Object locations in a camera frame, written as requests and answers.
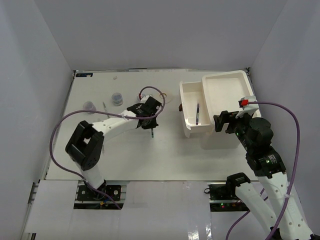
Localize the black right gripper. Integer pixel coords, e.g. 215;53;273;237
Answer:
213;108;254;152

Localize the purple gel pen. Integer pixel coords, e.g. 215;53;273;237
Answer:
195;103;200;126

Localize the brown top drawer handle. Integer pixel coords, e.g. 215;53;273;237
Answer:
178;104;183;112

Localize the white top drawer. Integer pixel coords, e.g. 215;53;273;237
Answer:
179;81;213;138

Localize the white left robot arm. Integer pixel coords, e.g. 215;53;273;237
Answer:
65;96;162;200

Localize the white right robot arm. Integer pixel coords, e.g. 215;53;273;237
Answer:
213;111;318;240

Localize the white tape roll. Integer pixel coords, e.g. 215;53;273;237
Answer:
154;91;173;104

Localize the white drawer cabinet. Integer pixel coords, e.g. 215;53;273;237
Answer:
200;70;254;150

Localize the paperclip jar middle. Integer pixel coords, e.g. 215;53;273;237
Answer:
111;92;123;106

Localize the paperclip jar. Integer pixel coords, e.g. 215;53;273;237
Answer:
82;101;97;115
111;92;123;106

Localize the paperclip jar left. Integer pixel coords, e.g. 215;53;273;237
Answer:
82;101;97;115

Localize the dark label sticker left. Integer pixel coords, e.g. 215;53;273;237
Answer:
75;73;93;78

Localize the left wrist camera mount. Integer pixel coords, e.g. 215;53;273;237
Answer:
137;93;153;104

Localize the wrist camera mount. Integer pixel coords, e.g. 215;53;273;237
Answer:
137;93;153;104
236;95;259;118

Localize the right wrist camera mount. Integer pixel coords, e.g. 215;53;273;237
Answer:
236;95;259;118

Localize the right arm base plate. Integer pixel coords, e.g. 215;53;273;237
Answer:
203;183;242;203

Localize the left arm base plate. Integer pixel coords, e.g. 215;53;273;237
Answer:
75;184;122;202

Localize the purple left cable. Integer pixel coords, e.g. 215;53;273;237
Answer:
49;86;166;210

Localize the purple cable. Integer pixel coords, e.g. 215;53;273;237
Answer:
49;86;166;210
225;99;300;240

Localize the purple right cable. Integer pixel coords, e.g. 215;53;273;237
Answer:
225;99;300;240

